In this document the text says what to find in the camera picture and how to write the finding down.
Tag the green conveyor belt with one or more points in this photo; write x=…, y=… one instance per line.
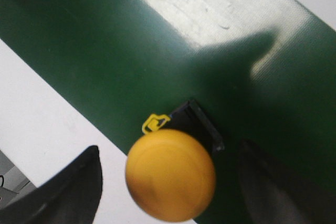
x=262, y=70

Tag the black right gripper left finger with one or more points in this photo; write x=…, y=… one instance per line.
x=71, y=196

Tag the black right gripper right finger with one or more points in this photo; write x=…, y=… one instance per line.
x=274, y=193

